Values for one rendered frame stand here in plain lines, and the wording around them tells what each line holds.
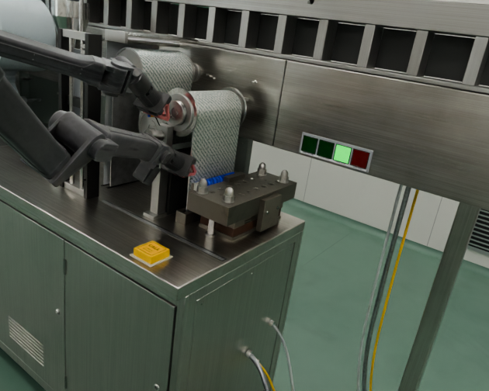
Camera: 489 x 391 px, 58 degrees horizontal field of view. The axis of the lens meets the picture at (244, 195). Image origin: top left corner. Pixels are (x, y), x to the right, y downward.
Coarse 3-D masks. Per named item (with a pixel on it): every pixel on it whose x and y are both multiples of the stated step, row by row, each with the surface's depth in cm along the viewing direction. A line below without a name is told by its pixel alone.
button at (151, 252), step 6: (138, 246) 120; (144, 246) 120; (150, 246) 121; (156, 246) 121; (162, 246) 122; (138, 252) 118; (144, 252) 117; (150, 252) 118; (156, 252) 118; (162, 252) 119; (168, 252) 121; (144, 258) 117; (150, 258) 116; (156, 258) 117; (162, 258) 119; (150, 264) 116
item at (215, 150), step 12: (204, 132) 138; (216, 132) 143; (228, 132) 148; (192, 144) 135; (204, 144) 140; (216, 144) 145; (228, 144) 150; (192, 156) 137; (204, 156) 142; (216, 156) 147; (228, 156) 153; (204, 168) 144; (216, 168) 149; (228, 168) 155; (192, 180) 141
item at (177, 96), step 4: (172, 96) 134; (176, 96) 133; (180, 96) 132; (184, 96) 132; (172, 100) 134; (180, 100) 133; (184, 100) 132; (188, 100) 131; (240, 100) 151; (184, 104) 132; (188, 104) 131; (188, 108) 131; (188, 112) 132; (188, 116) 132; (188, 120) 132; (168, 124) 138; (184, 124) 134; (188, 124) 133; (176, 128) 136; (180, 128) 135; (184, 128) 134
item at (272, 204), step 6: (264, 198) 141; (270, 198) 142; (276, 198) 144; (264, 204) 139; (270, 204) 142; (276, 204) 145; (258, 210) 141; (264, 210) 140; (270, 210) 143; (276, 210) 147; (258, 216) 141; (264, 216) 141; (270, 216) 145; (276, 216) 148; (258, 222) 142; (264, 222) 142; (270, 222) 146; (276, 222) 150; (258, 228) 142; (264, 228) 144
